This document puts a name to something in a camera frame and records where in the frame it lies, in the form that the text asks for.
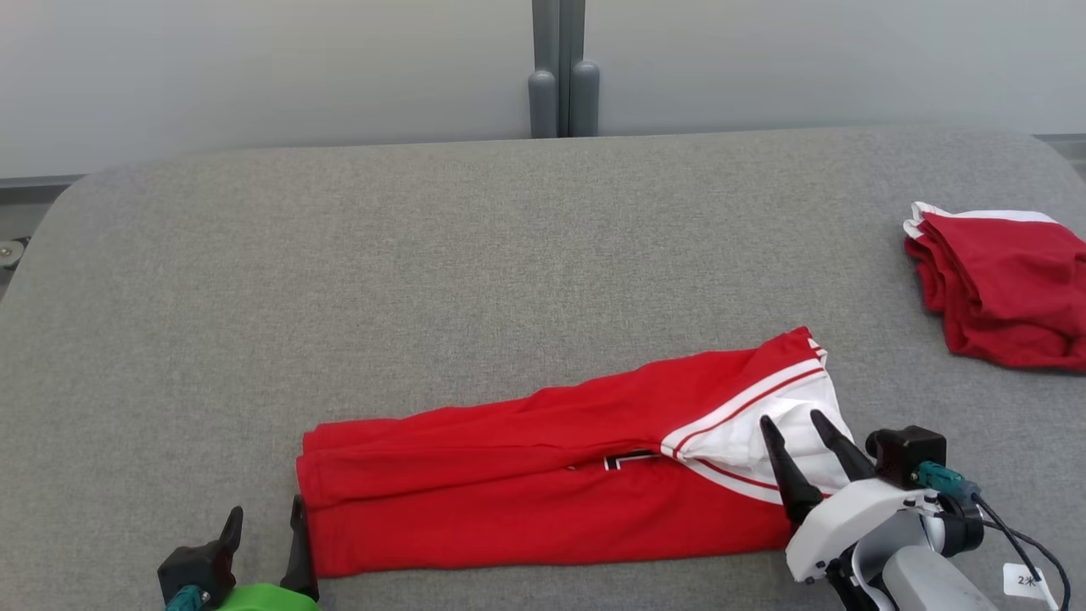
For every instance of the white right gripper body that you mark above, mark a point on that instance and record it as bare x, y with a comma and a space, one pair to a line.
840, 526

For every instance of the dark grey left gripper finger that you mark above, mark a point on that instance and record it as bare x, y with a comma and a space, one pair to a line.
299, 552
232, 530

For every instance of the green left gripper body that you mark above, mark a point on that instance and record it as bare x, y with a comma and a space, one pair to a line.
267, 598

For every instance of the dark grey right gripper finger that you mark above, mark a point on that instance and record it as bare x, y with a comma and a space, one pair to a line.
844, 458
793, 484

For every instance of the red jersey with black lettering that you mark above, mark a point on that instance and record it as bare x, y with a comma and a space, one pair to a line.
509, 501

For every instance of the plain red shirt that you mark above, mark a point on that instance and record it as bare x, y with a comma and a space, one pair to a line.
1001, 288

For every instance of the round metal floor fitting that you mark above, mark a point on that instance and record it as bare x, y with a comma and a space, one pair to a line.
10, 253

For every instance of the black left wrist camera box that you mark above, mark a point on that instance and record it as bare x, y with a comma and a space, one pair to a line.
195, 568

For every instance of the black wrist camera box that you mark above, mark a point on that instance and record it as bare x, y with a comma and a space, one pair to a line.
195, 568
908, 454

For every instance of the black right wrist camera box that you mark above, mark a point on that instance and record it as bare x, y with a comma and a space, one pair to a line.
908, 454

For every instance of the grey metal frame post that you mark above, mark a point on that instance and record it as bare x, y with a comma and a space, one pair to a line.
564, 85

